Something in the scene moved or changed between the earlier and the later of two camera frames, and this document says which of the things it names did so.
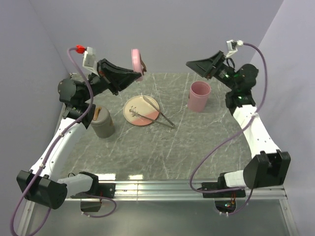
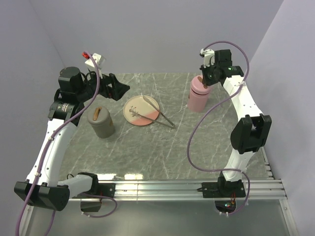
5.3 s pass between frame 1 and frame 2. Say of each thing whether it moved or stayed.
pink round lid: moved
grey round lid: stayed
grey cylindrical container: stayed
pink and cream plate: stayed
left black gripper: moved
